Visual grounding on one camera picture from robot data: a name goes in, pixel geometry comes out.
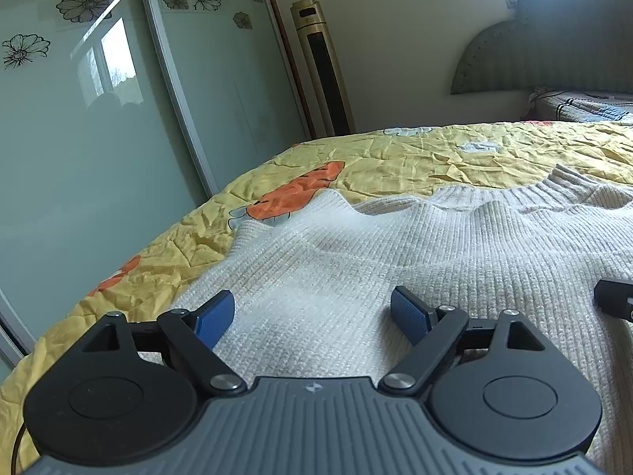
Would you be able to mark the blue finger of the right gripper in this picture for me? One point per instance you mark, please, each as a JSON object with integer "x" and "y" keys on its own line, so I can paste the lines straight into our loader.
{"x": 614, "y": 298}

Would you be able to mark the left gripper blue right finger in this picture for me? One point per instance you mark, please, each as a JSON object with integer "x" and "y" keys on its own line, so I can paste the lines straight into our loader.
{"x": 433, "y": 334}

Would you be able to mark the plaid patterned pillow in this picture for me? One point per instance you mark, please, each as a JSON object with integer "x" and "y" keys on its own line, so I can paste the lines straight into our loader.
{"x": 580, "y": 106}

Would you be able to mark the white knit sweater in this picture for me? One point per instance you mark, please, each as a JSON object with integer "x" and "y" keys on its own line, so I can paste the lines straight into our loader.
{"x": 312, "y": 292}

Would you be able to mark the glass floral wardrobe sliding doors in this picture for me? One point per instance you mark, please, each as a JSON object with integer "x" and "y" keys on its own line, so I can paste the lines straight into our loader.
{"x": 118, "y": 117}

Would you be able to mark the grey-green padded headboard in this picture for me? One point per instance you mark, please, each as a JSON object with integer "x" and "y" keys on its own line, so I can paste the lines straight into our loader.
{"x": 556, "y": 44}

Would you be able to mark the yellow carrot print quilt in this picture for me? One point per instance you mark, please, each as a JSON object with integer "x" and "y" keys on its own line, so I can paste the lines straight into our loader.
{"x": 364, "y": 167}

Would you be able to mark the gold tower air conditioner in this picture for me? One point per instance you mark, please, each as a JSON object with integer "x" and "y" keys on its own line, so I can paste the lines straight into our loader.
{"x": 323, "y": 66}

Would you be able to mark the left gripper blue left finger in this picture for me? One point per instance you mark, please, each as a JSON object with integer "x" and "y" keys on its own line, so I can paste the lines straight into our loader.
{"x": 191, "y": 337}

